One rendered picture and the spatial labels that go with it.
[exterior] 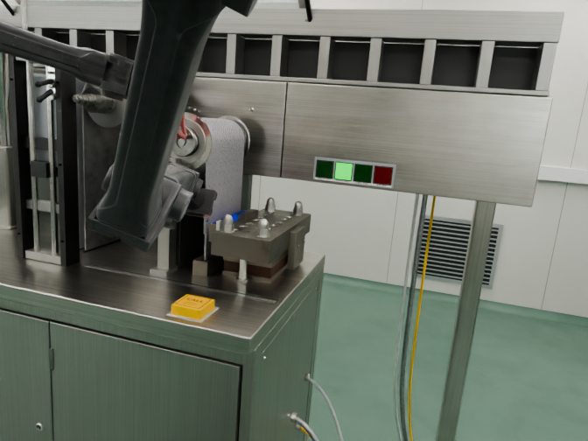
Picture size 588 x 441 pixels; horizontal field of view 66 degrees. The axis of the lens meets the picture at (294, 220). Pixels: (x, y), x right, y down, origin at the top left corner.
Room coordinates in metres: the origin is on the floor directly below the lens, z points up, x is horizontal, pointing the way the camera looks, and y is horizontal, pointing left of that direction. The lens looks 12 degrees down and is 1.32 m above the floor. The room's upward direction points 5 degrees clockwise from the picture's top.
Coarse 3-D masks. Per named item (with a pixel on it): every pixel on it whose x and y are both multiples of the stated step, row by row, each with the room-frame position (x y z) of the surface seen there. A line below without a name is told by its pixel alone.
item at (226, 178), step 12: (216, 168) 1.23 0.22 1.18; (228, 168) 1.31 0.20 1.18; (240, 168) 1.39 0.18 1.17; (216, 180) 1.23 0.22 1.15; (228, 180) 1.31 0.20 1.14; (240, 180) 1.39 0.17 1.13; (228, 192) 1.31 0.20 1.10; (240, 192) 1.40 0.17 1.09; (216, 204) 1.24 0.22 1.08; (228, 204) 1.32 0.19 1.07; (240, 204) 1.40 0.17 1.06; (216, 216) 1.24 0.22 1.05; (204, 228) 1.18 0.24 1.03
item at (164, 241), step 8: (176, 160) 1.17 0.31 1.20; (176, 224) 1.19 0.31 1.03; (160, 232) 1.17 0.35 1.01; (168, 232) 1.16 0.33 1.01; (176, 232) 1.19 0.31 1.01; (160, 240) 1.17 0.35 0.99; (168, 240) 1.16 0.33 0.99; (176, 240) 1.19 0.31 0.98; (160, 248) 1.17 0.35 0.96; (168, 248) 1.16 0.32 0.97; (160, 256) 1.17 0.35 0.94; (168, 256) 1.16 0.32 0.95; (160, 264) 1.17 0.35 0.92; (168, 264) 1.16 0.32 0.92; (152, 272) 1.15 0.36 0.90; (160, 272) 1.14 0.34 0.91; (168, 272) 1.14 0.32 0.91
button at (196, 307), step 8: (184, 296) 0.96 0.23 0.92; (192, 296) 0.96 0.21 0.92; (176, 304) 0.91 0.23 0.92; (184, 304) 0.91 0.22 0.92; (192, 304) 0.91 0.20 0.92; (200, 304) 0.91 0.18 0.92; (208, 304) 0.92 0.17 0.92; (176, 312) 0.90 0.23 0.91; (184, 312) 0.90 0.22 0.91; (192, 312) 0.89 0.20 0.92; (200, 312) 0.89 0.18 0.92; (208, 312) 0.92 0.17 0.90
